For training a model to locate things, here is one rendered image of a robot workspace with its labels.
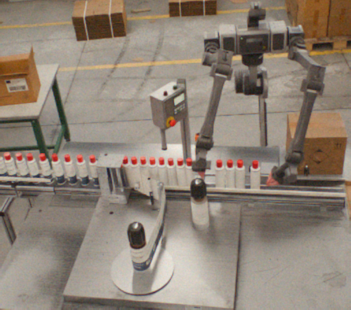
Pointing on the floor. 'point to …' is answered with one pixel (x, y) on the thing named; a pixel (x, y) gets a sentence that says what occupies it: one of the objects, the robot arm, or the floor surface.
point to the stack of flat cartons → (99, 18)
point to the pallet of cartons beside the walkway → (319, 0)
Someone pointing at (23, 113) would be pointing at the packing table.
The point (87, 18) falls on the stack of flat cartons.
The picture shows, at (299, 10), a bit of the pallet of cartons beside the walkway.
